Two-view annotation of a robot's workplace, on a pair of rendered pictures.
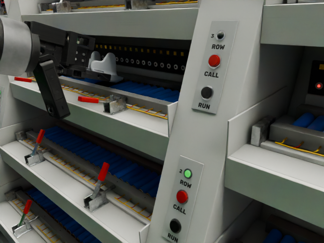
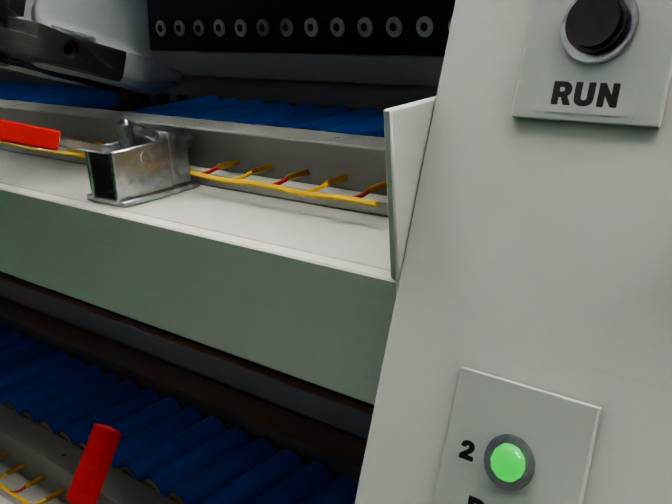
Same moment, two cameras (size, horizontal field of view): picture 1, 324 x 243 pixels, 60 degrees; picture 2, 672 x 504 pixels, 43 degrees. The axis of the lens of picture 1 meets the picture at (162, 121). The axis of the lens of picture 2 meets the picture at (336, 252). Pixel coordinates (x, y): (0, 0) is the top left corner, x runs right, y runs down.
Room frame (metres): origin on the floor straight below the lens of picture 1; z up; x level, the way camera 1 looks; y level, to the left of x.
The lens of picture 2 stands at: (0.16, 0.00, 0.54)
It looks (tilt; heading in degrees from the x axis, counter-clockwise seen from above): 1 degrees down; 0
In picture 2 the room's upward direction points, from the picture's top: 11 degrees clockwise
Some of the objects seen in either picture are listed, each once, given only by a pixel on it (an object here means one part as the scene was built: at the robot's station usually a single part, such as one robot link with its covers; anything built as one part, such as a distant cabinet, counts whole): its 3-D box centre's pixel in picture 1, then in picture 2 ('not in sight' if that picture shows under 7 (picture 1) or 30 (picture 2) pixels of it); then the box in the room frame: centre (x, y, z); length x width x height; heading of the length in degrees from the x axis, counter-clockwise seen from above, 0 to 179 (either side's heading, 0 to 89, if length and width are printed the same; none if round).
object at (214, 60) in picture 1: (215, 61); not in sight; (0.38, -0.05, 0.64); 0.02 x 0.01 x 0.02; 50
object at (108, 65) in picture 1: (109, 67); (120, 24); (0.59, 0.13, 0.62); 0.09 x 0.03 x 0.06; 133
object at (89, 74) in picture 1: (88, 74); (29, 44); (0.56, 0.16, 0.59); 0.09 x 0.05 x 0.02; 133
